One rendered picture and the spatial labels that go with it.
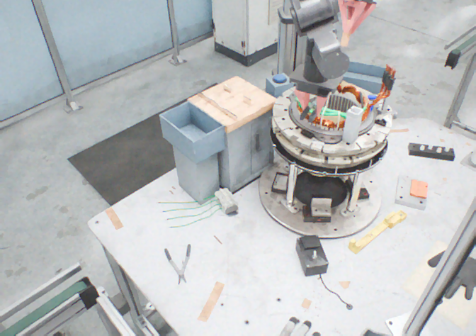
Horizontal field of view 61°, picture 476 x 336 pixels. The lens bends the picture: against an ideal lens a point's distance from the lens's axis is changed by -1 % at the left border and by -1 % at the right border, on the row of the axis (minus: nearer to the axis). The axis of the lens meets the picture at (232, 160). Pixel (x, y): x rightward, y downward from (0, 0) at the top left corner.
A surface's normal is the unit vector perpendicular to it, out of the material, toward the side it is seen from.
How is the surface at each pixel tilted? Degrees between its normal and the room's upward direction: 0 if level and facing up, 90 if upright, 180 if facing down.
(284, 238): 0
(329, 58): 91
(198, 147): 90
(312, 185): 0
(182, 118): 90
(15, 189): 0
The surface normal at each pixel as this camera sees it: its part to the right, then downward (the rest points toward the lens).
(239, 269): -0.03, -0.74
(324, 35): -0.36, -0.59
